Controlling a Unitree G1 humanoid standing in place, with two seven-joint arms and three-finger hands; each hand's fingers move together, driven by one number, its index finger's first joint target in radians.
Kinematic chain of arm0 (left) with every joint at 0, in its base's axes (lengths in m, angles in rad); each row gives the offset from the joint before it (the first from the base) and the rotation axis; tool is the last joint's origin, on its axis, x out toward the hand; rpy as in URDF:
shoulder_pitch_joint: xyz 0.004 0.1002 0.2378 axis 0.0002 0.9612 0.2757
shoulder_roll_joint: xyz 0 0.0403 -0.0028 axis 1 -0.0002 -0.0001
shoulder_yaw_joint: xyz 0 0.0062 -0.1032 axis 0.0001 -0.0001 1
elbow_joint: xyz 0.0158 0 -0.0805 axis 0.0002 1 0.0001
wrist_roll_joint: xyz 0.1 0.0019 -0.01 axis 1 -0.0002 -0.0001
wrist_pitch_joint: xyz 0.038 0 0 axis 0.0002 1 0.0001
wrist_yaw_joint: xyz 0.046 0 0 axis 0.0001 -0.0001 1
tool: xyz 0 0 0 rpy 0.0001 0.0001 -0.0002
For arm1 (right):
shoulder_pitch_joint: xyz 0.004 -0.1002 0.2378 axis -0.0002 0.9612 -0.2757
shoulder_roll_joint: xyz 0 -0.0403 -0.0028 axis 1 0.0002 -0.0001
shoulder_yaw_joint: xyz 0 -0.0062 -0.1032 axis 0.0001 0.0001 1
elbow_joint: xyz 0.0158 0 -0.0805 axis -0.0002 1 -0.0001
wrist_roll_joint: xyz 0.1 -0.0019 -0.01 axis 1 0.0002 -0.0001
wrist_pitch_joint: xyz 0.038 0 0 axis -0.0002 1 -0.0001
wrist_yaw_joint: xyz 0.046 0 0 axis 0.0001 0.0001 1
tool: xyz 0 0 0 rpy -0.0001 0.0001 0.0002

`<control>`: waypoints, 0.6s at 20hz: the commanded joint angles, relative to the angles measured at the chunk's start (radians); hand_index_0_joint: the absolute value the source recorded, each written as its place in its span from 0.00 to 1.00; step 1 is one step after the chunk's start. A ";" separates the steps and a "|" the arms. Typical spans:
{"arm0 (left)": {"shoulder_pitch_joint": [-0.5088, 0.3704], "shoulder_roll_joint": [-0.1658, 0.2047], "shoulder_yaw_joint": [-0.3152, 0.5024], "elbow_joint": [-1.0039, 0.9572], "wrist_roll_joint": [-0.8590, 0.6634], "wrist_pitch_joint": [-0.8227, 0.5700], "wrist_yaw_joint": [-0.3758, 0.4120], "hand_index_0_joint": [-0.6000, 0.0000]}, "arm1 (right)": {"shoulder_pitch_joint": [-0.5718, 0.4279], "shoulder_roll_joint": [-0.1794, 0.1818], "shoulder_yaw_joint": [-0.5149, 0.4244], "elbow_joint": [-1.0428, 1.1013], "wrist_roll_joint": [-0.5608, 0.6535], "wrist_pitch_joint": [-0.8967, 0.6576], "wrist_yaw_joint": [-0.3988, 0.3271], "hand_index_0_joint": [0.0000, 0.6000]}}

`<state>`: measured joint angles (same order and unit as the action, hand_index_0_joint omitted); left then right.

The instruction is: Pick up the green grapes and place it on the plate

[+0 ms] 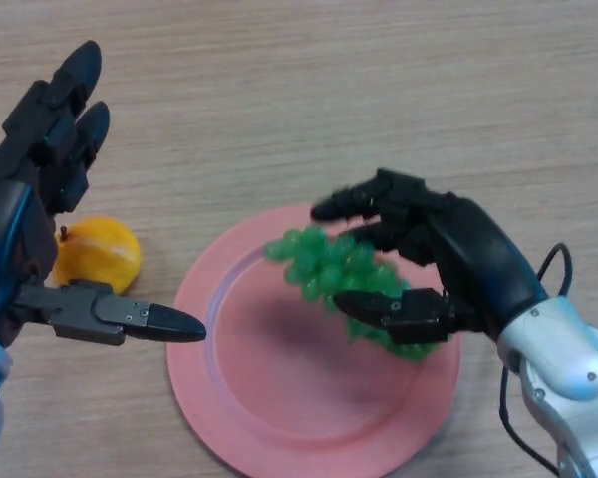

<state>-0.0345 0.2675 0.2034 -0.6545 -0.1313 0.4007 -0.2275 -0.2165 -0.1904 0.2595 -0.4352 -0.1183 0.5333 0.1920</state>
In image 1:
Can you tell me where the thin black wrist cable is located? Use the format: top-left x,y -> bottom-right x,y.
497,242 -> 574,472

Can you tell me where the orange yellow pear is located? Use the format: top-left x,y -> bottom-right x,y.
51,215 -> 143,295

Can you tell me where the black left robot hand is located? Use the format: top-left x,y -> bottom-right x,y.
0,39 -> 208,350

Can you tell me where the pink round plate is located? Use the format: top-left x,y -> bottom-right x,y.
166,206 -> 463,478

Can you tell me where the green grapes bunch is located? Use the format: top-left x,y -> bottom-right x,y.
263,224 -> 438,365

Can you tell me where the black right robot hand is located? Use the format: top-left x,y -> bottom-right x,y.
309,167 -> 550,348

